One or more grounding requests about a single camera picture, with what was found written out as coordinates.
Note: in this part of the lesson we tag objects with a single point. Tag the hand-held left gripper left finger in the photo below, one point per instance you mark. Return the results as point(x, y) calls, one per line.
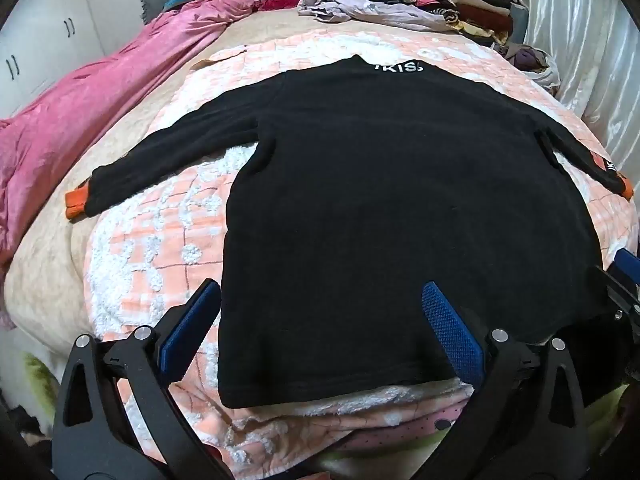
point(187, 330)

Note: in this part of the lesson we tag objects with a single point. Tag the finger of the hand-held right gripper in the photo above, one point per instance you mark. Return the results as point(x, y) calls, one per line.
point(625, 290)

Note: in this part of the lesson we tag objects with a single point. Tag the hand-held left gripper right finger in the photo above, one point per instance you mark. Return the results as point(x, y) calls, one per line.
point(452, 335)

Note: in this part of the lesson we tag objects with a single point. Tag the black sweater with orange cuffs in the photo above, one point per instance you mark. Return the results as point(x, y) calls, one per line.
point(375, 185)

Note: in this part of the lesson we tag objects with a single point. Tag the pile of folded clothes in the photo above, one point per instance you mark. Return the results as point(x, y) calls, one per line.
point(465, 0)

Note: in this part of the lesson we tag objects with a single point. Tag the pink dotted cloth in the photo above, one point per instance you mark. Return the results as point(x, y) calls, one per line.
point(400, 430)

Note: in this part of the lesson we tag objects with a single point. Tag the orange and white plaid blanket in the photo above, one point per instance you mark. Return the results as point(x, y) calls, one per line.
point(165, 220)

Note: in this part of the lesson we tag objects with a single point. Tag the green cloth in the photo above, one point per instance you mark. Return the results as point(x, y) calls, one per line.
point(607, 405)

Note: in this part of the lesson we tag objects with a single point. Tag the beige blanket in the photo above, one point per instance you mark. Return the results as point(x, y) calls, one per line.
point(50, 270)

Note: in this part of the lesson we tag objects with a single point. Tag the pink quilt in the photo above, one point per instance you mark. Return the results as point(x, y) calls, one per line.
point(75, 105)

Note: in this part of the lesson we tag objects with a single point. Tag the dark purple cloth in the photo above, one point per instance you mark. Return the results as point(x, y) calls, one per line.
point(525, 57)

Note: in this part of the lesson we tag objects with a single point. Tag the white satin curtain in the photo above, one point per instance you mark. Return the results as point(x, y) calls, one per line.
point(585, 35)

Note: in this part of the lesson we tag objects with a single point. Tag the white wardrobe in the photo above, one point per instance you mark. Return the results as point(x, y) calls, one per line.
point(45, 25)

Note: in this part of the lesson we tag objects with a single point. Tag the red cloth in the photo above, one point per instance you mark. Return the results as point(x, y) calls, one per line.
point(277, 4)

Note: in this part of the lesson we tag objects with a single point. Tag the crumpled lilac garment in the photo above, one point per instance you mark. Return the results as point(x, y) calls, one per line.
point(350, 2)

